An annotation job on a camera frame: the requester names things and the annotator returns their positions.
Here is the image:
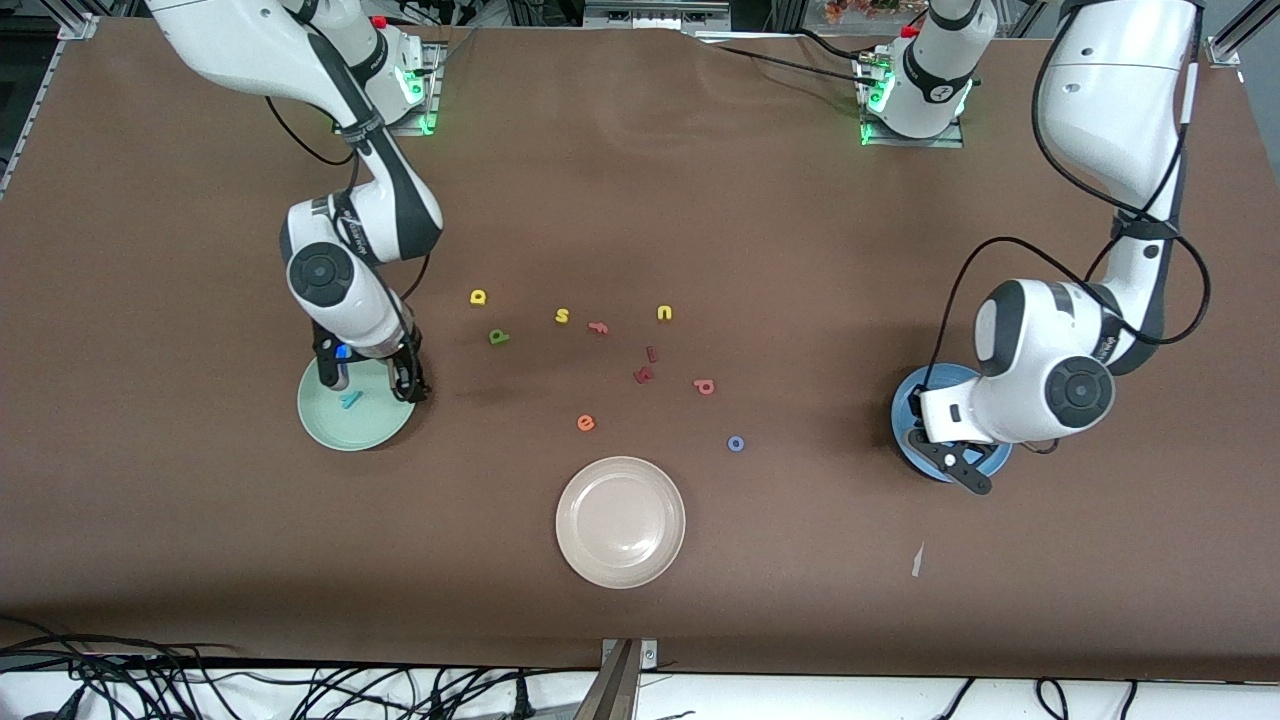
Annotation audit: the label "blue plate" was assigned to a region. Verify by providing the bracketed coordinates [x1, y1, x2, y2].
[891, 363, 1013, 484]

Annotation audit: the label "pale green plate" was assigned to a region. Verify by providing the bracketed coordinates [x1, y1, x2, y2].
[297, 340, 420, 452]

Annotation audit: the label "beige plate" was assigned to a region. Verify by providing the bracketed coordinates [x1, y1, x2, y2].
[555, 456, 687, 590]

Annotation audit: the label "brown table cover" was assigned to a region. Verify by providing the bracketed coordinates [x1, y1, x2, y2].
[0, 15, 1280, 686]

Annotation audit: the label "orange artificial flowers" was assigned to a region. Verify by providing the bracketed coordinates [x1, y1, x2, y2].
[825, 0, 926, 23]

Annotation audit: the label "grey metal box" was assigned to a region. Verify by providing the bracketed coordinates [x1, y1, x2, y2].
[583, 0, 733, 31]

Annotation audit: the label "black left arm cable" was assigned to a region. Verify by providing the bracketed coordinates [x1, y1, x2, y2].
[925, 30, 1213, 401]

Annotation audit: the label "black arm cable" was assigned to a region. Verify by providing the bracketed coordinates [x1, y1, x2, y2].
[925, 30, 1213, 401]
[265, 95, 433, 301]

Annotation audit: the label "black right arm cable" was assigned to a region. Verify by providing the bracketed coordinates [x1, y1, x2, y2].
[265, 95, 433, 301]

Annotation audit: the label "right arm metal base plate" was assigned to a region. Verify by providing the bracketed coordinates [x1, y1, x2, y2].
[332, 40, 441, 136]

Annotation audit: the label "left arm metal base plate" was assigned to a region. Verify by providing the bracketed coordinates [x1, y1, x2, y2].
[860, 55, 966, 149]

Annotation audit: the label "metal mount bracket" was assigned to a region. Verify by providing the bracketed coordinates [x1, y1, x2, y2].
[575, 638, 659, 720]

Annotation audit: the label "thin black table cable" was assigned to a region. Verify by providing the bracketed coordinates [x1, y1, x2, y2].
[790, 28, 881, 63]
[700, 42, 876, 86]

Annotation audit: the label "tangled black cable bundle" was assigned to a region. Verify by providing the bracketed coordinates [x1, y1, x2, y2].
[0, 620, 601, 720]

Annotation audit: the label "aluminium frame rail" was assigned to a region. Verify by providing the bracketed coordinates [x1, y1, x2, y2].
[1205, 0, 1280, 69]
[0, 15, 99, 196]

